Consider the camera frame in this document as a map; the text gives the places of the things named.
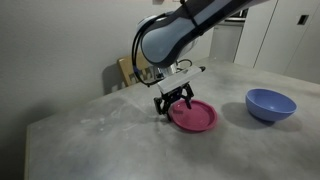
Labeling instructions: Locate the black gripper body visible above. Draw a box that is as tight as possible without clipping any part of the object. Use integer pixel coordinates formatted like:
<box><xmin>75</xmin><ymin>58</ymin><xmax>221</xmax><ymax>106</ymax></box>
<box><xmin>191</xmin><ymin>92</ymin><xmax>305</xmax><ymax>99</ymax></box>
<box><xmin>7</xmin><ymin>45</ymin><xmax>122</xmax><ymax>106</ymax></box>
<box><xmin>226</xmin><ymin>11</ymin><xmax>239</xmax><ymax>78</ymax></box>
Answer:
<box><xmin>161</xmin><ymin>83</ymin><xmax>195</xmax><ymax>103</ymax></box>

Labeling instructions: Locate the pink round plastic lid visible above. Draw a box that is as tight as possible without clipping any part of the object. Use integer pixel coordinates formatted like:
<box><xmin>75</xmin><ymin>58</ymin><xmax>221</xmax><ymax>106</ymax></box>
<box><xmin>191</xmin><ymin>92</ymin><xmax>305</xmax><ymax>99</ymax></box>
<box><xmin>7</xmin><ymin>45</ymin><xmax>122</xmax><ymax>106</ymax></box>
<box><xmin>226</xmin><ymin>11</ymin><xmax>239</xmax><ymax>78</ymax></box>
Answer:
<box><xmin>168</xmin><ymin>99</ymin><xmax>219</xmax><ymax>133</ymax></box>

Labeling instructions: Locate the blue plastic bowl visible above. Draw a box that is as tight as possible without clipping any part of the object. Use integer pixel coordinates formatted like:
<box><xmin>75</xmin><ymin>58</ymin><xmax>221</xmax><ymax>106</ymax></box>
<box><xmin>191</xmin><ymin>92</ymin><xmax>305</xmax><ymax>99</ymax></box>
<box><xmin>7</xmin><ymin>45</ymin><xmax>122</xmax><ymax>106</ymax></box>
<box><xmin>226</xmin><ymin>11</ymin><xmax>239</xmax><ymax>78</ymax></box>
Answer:
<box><xmin>245</xmin><ymin>87</ymin><xmax>298</xmax><ymax>123</ymax></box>

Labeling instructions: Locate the wooden chair with cutout backrest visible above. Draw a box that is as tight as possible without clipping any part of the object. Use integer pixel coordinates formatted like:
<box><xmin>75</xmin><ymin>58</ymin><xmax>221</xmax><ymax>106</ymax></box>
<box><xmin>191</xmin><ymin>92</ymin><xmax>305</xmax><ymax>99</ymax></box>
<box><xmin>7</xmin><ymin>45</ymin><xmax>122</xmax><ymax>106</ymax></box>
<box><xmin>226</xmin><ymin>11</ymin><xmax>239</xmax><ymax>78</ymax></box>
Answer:
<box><xmin>116</xmin><ymin>54</ymin><xmax>158</xmax><ymax>88</ymax></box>

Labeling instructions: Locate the white kitchen counter unit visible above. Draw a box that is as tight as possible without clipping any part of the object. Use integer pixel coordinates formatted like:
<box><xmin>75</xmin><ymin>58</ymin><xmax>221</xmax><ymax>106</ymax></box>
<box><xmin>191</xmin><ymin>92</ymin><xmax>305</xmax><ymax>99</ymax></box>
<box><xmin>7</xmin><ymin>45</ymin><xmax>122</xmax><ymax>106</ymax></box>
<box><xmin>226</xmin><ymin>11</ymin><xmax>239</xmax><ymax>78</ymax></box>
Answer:
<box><xmin>209</xmin><ymin>22</ymin><xmax>244</xmax><ymax>63</ymax></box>

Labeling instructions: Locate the stainless microwave oven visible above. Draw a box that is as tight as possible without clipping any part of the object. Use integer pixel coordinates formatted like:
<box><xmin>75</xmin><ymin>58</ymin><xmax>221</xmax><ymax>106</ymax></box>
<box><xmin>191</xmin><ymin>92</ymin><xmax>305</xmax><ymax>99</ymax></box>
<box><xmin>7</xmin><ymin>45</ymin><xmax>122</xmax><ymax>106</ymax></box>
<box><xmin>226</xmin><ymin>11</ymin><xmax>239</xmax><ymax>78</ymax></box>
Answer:
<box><xmin>225</xmin><ymin>8</ymin><xmax>250</xmax><ymax>22</ymax></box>

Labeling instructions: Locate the tall white cabinet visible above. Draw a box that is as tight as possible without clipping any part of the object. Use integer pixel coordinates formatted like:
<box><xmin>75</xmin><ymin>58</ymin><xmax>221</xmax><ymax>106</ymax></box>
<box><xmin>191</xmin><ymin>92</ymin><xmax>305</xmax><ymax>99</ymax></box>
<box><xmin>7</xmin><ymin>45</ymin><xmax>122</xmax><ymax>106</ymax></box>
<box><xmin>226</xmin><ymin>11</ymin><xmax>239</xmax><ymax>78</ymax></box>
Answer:
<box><xmin>233</xmin><ymin>0</ymin><xmax>320</xmax><ymax>84</ymax></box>

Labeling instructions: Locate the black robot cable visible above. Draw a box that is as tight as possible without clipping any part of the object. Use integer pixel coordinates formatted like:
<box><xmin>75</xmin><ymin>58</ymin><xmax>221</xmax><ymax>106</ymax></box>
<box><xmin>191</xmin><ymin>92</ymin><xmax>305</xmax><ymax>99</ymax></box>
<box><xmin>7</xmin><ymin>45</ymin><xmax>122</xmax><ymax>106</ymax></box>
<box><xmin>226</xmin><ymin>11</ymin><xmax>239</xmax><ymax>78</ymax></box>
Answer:
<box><xmin>131</xmin><ymin>12</ymin><xmax>194</xmax><ymax>88</ymax></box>

